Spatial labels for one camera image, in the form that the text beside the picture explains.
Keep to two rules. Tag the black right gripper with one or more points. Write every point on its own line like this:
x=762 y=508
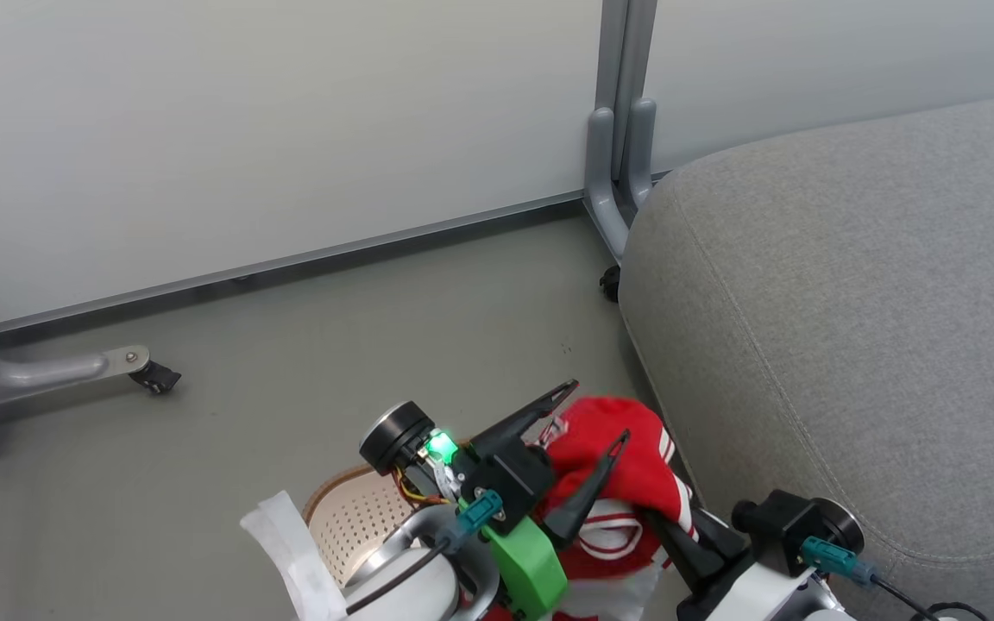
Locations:
x=795 y=522

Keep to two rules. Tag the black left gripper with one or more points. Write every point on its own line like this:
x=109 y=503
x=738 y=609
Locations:
x=510 y=479

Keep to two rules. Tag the red and white garment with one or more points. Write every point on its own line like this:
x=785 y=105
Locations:
x=626 y=470

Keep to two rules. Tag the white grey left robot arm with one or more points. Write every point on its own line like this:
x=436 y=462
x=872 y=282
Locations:
x=415 y=595

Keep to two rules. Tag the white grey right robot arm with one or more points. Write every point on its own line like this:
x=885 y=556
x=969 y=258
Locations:
x=764 y=599

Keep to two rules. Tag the beige perforated laundry basket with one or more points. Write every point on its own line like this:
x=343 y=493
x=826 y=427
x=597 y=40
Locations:
x=350 y=522

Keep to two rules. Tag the black caster wheel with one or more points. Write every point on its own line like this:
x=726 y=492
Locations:
x=156 y=378
x=609 y=283

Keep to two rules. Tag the grey fabric sofa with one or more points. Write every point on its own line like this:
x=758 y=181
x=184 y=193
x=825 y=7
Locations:
x=859 y=328

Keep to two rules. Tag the white translucent cloth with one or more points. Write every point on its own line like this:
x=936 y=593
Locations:
x=294 y=552

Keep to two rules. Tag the grey partition leg with foot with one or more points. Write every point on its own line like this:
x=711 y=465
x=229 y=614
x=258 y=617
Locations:
x=22 y=371

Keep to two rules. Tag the grey metal partition rail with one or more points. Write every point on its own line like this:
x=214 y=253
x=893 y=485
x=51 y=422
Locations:
x=290 y=263

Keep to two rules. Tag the grey partition post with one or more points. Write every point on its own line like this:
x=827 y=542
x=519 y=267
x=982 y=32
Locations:
x=622 y=129

